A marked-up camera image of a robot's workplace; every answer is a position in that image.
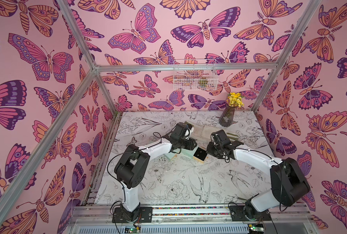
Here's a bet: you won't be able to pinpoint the white work glove right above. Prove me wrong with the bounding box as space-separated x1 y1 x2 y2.
201 125 240 141

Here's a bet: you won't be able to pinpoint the mint jewelry box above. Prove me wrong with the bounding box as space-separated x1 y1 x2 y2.
181 149 195 159
164 153 178 161
193 147 208 163

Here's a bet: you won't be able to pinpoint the dark glass vase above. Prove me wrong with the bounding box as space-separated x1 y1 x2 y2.
219 105 236 127

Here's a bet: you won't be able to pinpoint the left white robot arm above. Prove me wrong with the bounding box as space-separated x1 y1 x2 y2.
114 122 197 222

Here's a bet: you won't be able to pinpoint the white work glove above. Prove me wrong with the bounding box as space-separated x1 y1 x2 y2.
201 125 240 141
185 121 204 138

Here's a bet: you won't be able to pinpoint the white wire basket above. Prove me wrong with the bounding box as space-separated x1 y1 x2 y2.
172 62 218 92

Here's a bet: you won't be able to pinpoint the yellow flowers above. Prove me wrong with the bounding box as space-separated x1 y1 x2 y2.
226 93 244 108

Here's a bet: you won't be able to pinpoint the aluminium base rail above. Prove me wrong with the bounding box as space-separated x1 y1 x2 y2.
65 203 320 234

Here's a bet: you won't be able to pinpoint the white work glove left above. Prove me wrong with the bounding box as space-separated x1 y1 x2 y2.
185 121 204 138

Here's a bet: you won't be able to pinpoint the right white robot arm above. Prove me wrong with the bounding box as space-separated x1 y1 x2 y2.
207 130 311 221

